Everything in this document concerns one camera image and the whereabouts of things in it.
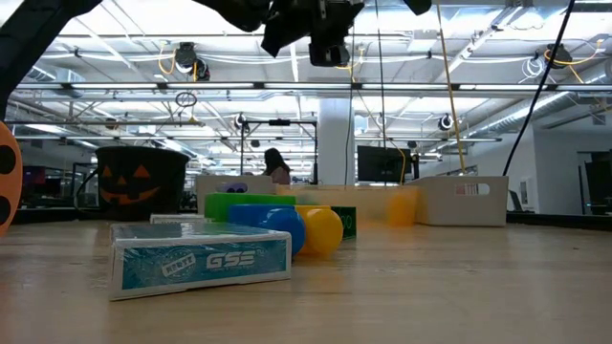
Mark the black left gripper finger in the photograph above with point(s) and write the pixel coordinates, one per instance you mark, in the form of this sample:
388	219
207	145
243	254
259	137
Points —
284	36

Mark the bright green long toy brick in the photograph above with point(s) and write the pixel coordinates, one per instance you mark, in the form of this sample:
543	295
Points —
239	203

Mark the dark green toy brick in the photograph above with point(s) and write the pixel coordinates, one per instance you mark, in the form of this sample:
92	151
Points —
348	222

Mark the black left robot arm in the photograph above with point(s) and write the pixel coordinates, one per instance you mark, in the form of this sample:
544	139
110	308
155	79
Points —
28	38

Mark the long ceiling light strip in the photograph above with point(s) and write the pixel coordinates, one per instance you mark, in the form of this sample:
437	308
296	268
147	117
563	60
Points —
191	86

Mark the white building column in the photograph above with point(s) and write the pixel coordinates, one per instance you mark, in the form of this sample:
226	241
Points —
334	143

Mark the person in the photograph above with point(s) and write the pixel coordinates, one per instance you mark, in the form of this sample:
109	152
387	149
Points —
276	167

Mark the white plastic bin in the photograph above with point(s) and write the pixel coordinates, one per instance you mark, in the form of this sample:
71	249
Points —
444	210
260	184

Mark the black computer monitor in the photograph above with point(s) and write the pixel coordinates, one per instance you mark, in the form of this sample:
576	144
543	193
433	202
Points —
382	165

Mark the orange translucent bin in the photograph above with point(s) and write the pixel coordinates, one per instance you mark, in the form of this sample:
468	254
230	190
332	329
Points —
373	200

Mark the black pumpkin-face bucket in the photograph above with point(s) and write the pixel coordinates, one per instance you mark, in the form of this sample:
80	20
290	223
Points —
138	186

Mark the Nertz playing card deck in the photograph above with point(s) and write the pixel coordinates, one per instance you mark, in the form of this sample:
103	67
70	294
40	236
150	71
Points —
201	263

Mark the orange foam die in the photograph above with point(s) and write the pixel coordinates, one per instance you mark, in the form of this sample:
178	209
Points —
7	181

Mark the black background rig frame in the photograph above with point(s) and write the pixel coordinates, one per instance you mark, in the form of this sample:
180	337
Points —
279	122

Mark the silver ceiling duct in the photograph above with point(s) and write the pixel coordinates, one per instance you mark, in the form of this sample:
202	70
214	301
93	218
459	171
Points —
38	71

